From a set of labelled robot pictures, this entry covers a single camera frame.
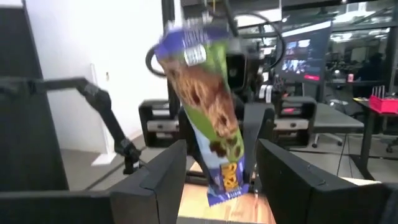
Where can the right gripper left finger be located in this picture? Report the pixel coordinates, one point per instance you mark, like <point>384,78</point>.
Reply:
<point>140,205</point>

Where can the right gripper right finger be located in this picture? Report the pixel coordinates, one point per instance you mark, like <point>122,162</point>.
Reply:
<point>311,205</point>

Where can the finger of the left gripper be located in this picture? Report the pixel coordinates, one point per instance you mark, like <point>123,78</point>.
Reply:
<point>186,133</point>
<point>258,124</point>

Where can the purple green Chewy bar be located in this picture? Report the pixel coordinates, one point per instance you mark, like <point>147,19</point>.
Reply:
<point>208,102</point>

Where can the grey side table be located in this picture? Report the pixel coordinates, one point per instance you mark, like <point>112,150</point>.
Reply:
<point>335,119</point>

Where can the lit computer monitor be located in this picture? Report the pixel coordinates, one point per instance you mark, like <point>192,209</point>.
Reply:
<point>303,53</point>

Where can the black office desk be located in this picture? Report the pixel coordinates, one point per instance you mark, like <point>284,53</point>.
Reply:
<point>368,140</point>

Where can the red can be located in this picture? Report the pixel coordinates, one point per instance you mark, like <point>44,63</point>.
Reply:
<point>350,77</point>

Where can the person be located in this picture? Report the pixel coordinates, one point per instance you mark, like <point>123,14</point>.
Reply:
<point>370,74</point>

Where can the red pen box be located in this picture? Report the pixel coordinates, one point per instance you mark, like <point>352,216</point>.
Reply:
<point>384,104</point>

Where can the black flat panel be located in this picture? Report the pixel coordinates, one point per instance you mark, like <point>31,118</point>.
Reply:
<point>28,109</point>

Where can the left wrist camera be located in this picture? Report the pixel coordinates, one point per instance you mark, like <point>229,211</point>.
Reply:
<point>235,73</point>

